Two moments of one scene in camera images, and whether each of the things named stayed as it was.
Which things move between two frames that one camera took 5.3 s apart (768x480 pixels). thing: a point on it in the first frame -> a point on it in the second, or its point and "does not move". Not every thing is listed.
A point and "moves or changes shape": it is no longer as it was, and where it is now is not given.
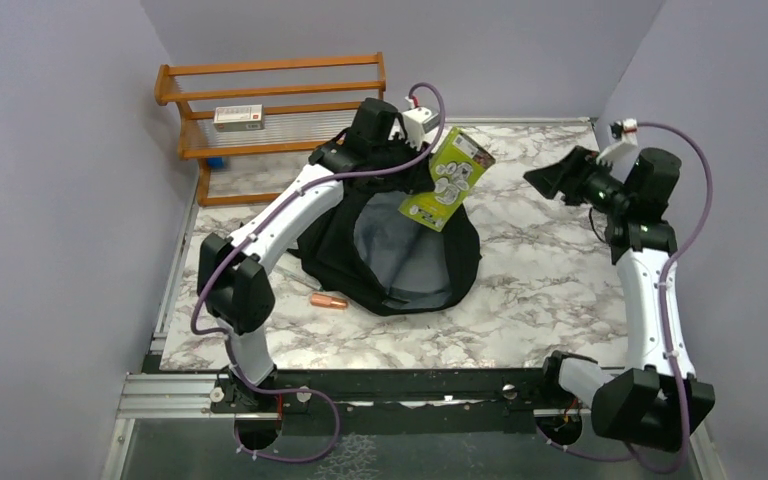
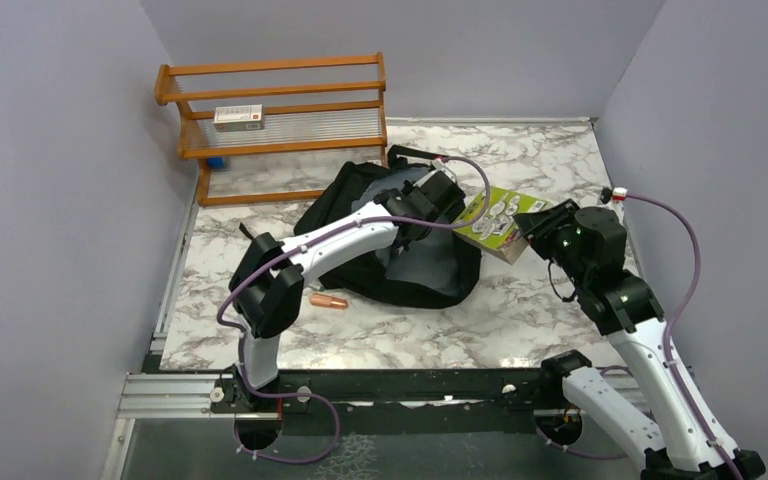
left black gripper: x=417 y=175 -> x=409 y=187
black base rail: x=389 y=401 does not move
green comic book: x=457 y=164 moves or changes shape
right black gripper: x=568 y=176 -> x=537 y=226
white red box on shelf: x=239 y=117 does not move
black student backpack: x=358 y=242 does not move
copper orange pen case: x=322 y=300 does not move
